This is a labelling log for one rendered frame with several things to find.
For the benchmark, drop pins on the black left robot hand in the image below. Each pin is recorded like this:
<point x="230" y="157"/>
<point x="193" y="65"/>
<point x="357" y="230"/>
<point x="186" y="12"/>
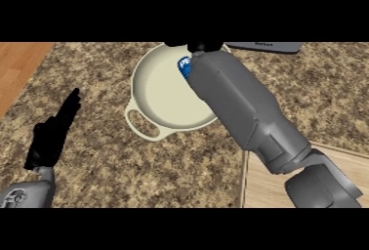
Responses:
<point x="53" y="133"/>

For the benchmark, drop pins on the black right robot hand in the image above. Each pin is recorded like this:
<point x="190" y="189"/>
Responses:
<point x="203" y="46"/>

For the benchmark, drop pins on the blue can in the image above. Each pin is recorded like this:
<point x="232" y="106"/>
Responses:
<point x="183" y="66"/>

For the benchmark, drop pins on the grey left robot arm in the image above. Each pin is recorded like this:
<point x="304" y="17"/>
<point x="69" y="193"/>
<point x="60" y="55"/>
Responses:
<point x="29" y="192"/>

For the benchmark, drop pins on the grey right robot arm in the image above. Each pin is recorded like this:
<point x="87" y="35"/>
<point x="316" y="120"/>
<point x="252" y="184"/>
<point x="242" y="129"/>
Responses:
<point x="258" y="120"/>

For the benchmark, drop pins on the cream white pot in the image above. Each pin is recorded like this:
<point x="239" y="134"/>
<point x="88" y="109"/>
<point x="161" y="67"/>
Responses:
<point x="168" y="94"/>

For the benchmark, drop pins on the pale wooden tray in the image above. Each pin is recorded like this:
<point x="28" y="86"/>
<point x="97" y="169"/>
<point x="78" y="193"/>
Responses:
<point x="296" y="182"/>

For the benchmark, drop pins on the dark grey flat appliance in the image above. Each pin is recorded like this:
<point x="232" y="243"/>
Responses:
<point x="268" y="46"/>

